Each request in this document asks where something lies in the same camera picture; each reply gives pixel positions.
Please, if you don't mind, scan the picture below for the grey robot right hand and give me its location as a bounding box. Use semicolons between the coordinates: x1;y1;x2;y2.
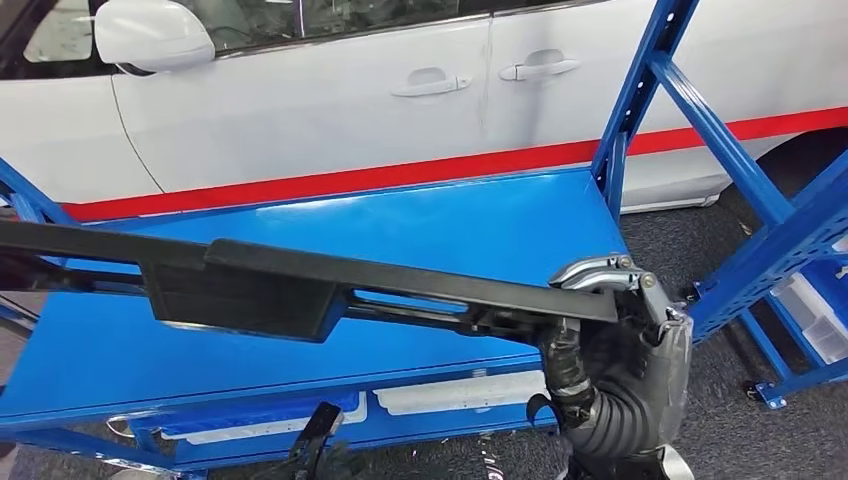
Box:
538;254;694;452

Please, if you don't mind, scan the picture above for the long black plastic part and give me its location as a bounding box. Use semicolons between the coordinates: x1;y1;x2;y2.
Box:
0;220;621;346

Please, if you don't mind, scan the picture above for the blue metal shelf rack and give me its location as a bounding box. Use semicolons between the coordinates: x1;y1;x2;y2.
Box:
738;251;848;412
0;0;848;480

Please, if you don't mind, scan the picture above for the clear plastic storage box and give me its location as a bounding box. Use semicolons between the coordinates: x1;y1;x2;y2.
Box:
771;254;848;366

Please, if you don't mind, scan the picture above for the black car tyre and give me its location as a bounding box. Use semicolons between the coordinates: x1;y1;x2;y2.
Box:
758;131;848;203

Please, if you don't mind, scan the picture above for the black robot left foot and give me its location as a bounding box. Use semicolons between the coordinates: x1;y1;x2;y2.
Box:
288;400;346;480

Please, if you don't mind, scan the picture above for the white car red stripe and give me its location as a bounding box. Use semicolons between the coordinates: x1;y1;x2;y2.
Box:
0;0;848;223

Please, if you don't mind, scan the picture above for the white car side mirror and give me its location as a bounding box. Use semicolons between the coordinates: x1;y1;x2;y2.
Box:
94;0;217;74

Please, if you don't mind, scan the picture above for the white car door handle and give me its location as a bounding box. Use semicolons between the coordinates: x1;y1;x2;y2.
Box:
390;68;474;99
498;49;582;83

